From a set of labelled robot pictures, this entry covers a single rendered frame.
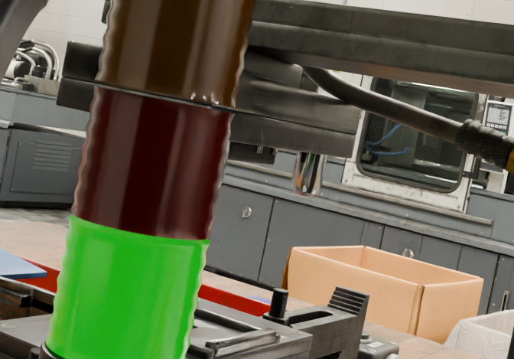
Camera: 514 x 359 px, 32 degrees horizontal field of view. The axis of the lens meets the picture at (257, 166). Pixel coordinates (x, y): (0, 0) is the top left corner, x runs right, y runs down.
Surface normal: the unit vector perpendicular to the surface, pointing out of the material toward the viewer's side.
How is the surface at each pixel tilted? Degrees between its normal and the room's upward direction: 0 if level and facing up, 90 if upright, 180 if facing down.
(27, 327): 0
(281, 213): 90
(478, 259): 90
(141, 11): 76
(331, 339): 90
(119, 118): 104
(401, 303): 82
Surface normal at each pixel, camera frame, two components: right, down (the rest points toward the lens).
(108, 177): -0.38, -0.28
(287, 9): -0.49, -0.05
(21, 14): 0.92, 0.25
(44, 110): 0.82, 0.19
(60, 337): -0.68, 0.15
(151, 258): 0.35, -0.13
